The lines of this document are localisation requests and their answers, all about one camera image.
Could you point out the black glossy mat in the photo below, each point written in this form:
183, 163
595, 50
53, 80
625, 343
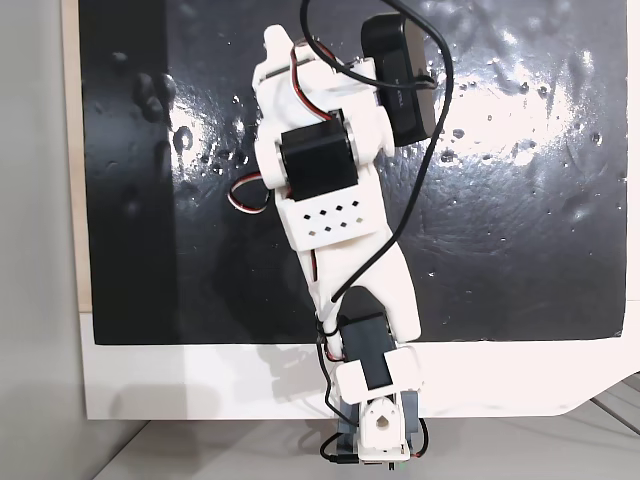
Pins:
500, 225

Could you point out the beige cardboard sheet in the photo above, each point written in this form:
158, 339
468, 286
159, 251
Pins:
72, 150

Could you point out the black oval camera box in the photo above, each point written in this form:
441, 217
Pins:
400, 85

